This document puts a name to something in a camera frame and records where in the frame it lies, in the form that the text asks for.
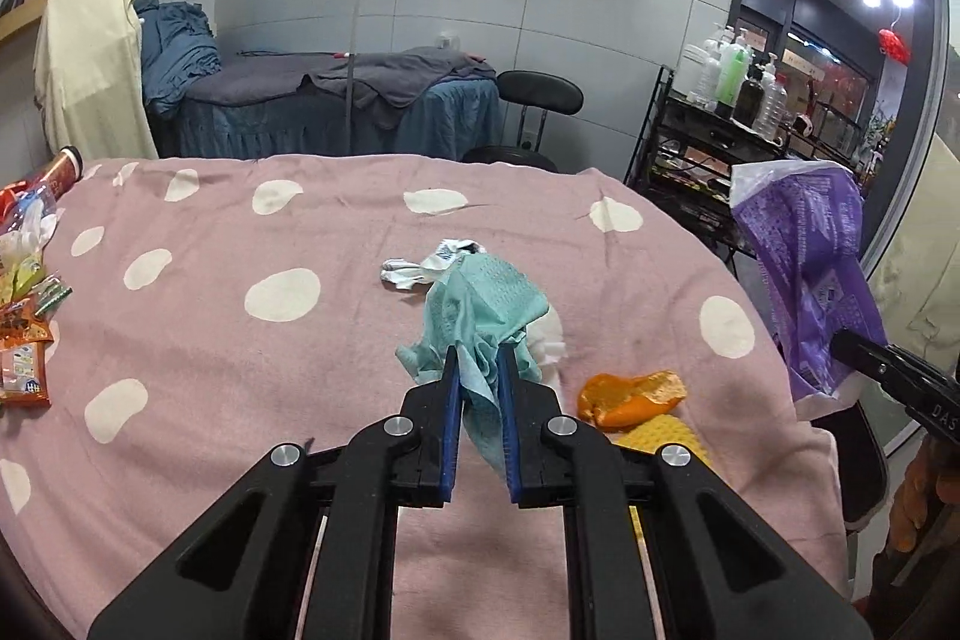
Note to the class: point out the pink polka-dot blanket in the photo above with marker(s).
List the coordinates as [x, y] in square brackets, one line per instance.
[300, 385]

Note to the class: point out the white grey cloth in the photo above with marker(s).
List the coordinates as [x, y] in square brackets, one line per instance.
[405, 274]

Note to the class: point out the teal cloth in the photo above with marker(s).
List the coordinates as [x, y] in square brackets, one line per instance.
[480, 302]

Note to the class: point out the green striped packet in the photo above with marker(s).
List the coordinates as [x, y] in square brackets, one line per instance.
[54, 296]

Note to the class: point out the potted green plant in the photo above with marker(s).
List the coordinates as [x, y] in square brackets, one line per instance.
[879, 145]

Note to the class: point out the green pump bottle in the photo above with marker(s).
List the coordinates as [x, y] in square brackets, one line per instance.
[733, 74]

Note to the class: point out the white helmet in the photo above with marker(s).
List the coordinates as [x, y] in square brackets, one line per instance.
[806, 124]

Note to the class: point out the blue massage bed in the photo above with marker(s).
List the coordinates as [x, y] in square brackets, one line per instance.
[300, 123]

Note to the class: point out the red hanging ornament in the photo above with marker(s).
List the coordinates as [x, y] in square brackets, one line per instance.
[895, 46]

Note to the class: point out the blue bedding pile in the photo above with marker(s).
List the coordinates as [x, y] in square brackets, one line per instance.
[176, 55]

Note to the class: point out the person's right hand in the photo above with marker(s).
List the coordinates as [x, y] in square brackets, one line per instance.
[926, 497]

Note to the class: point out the white tissue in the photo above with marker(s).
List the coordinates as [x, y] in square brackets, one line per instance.
[551, 340]

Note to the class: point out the grey blanket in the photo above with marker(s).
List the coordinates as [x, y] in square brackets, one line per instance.
[405, 78]

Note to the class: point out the dark pump bottle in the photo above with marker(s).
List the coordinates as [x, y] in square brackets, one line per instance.
[748, 100]

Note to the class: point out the black mesh drawer cart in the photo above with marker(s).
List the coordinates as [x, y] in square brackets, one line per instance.
[690, 175]

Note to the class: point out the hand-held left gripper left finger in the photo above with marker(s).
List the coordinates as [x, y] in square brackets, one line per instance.
[450, 430]

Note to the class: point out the orange snack packet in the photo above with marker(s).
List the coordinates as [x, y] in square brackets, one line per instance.
[22, 377]

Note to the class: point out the cream towel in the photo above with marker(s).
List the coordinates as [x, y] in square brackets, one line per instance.
[90, 70]

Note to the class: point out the purple plastic bag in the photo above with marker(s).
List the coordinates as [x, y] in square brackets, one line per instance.
[810, 265]

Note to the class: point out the cream curtain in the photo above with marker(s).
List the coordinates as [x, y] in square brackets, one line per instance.
[922, 265]

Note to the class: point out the small orange packet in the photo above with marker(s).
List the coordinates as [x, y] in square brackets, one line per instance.
[26, 323]

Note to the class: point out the short white pump bottle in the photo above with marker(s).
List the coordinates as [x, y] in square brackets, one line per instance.
[705, 81]

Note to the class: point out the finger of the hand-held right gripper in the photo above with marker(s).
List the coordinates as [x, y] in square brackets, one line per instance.
[862, 359]

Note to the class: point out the yellow-green packet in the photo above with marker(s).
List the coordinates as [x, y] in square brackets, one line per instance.
[21, 280]

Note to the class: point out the yellow foam fruit net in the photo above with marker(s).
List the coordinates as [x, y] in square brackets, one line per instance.
[664, 436]

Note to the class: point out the black swivel chair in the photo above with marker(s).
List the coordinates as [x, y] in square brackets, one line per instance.
[540, 89]

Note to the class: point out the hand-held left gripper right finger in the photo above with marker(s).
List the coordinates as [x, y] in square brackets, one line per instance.
[510, 430]

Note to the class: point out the tall white pump bottle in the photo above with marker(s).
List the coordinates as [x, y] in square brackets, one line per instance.
[724, 36]

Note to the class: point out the red crumpled wrapper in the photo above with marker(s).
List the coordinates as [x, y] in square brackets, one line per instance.
[13, 201]

